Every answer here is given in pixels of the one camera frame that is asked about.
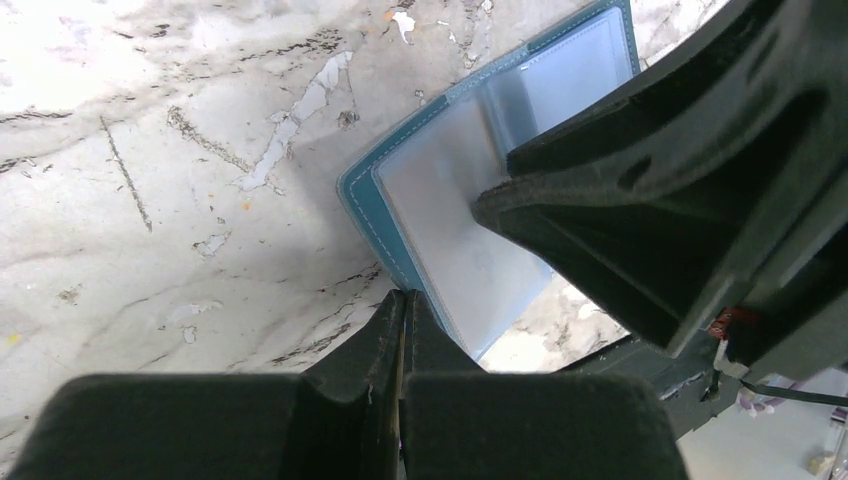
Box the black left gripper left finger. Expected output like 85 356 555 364
10 291 405 479

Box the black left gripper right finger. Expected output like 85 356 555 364
401 291 688 479

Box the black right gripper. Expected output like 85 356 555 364
472 1 847 380

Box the blue leather card holder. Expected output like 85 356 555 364
337 1 640 359

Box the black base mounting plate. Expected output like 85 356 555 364
562 333 740 438

